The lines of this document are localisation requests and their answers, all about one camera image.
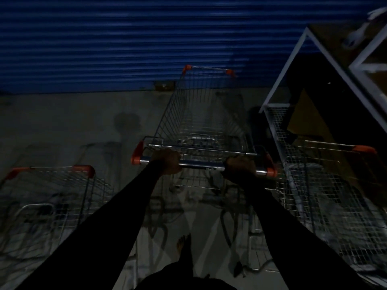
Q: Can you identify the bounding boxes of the white metal rack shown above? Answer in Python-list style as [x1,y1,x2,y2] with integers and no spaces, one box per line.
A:
[258,22,387,280]

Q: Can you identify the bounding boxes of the shutter floor lock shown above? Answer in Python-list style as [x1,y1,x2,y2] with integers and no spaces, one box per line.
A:
[153,80,177,92]

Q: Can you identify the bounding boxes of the silver wire shopping cart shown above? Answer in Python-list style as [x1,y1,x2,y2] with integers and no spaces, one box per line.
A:
[0,164,117,265]
[130,64,278,194]
[247,140,387,278]

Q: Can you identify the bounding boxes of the person's dark clothing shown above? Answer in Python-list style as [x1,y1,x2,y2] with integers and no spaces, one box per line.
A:
[141,238,239,290]

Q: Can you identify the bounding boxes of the white crumpled cloth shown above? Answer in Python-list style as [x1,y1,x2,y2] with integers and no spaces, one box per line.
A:
[343,7,387,48]

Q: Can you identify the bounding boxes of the person's right hand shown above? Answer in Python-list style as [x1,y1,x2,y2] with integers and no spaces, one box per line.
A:
[223,155,258,182]

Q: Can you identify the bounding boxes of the small white metal frame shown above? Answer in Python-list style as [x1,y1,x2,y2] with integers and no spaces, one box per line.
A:
[348,24,387,114]

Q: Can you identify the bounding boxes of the person's left foot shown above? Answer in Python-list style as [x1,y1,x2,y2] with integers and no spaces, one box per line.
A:
[176,234,191,255]

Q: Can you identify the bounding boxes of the blue roller shutter door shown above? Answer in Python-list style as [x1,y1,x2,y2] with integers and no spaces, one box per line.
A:
[0,0,387,95]

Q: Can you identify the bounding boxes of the person's left forearm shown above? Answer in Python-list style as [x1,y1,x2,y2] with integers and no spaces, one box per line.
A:
[15,166,165,290]

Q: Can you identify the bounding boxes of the person's right forearm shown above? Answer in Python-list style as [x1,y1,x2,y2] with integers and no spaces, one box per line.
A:
[241,176,368,290]

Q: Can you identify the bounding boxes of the person's left hand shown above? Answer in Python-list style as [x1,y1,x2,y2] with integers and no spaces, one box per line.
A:
[150,149,183,176]

